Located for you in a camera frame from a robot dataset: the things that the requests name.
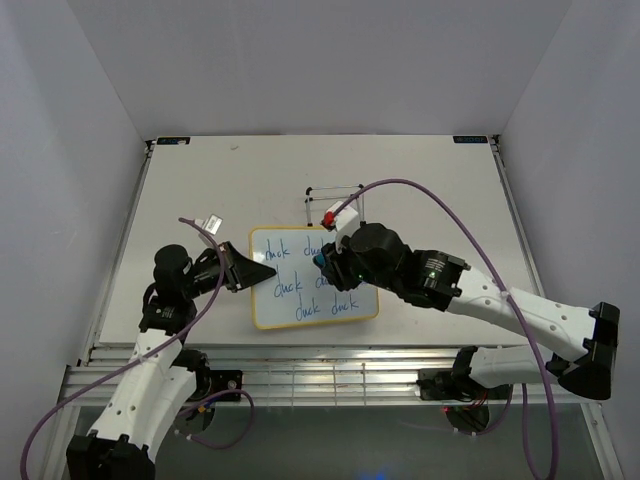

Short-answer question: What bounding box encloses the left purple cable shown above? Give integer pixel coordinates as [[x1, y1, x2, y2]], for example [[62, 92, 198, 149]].
[[20, 217, 256, 480]]

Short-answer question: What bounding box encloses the aluminium rail frame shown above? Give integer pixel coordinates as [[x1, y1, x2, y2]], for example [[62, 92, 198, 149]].
[[42, 134, 624, 480]]

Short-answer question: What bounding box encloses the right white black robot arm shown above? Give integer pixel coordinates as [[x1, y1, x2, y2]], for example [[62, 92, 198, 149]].
[[313, 223, 620, 401]]

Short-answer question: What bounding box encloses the black wire whiteboard stand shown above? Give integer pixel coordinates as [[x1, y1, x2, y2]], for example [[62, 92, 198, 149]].
[[304, 183, 364, 227]]

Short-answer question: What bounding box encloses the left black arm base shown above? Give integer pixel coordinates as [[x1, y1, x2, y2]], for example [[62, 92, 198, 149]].
[[175, 369, 243, 433]]

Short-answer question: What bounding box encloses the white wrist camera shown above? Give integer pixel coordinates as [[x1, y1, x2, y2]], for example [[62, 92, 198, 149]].
[[321, 201, 360, 249], [196, 214, 223, 236]]

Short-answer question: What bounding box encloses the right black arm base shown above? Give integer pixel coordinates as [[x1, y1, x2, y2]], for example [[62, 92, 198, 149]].
[[416, 369, 513, 436]]

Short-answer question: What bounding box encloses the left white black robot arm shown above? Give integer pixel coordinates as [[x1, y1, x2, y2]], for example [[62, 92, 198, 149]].
[[66, 242, 276, 479]]

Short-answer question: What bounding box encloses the right blue table label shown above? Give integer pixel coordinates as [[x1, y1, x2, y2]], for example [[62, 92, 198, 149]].
[[452, 135, 489, 144]]

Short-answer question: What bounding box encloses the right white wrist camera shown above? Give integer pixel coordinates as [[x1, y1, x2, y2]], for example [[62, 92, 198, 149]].
[[321, 201, 360, 249]]

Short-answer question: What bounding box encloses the blue table label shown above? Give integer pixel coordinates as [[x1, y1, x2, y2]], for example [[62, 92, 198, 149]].
[[452, 135, 489, 144], [156, 137, 191, 146]]

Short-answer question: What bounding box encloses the blue bone-shaped eraser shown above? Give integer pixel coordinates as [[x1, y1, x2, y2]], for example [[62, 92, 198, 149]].
[[313, 253, 326, 268]]

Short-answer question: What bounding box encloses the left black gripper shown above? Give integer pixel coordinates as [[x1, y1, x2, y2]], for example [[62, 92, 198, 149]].
[[182, 241, 277, 299]]

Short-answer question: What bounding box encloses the yellow framed whiteboard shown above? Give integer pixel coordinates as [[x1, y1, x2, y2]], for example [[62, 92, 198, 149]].
[[249, 226, 379, 330]]

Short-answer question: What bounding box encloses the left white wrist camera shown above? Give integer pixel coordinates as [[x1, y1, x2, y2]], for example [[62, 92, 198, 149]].
[[196, 214, 223, 236]]

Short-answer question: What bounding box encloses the left blue table label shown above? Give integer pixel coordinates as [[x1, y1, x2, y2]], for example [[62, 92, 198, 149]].
[[156, 137, 191, 146]]

